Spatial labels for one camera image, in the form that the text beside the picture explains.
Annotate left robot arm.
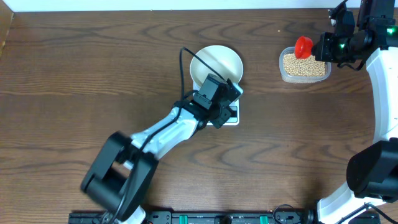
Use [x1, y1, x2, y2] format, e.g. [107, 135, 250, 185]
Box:
[80, 80, 243, 223]

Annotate soybeans in container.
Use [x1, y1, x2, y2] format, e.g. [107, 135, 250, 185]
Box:
[283, 54, 326, 77]

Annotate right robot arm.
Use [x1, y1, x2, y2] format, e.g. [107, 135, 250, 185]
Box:
[306, 0, 397, 223]

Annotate clear plastic container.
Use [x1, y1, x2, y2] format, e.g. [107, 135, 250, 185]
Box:
[279, 47, 331, 83]

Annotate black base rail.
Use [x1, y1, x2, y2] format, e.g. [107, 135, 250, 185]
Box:
[67, 210, 313, 224]

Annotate white digital kitchen scale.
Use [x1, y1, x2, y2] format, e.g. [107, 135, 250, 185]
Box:
[192, 81, 240, 126]

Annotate red plastic measuring scoop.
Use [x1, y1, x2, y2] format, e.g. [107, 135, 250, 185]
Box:
[294, 36, 313, 59]

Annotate white round bowl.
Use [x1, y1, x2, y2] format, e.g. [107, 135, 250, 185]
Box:
[190, 45, 244, 86]

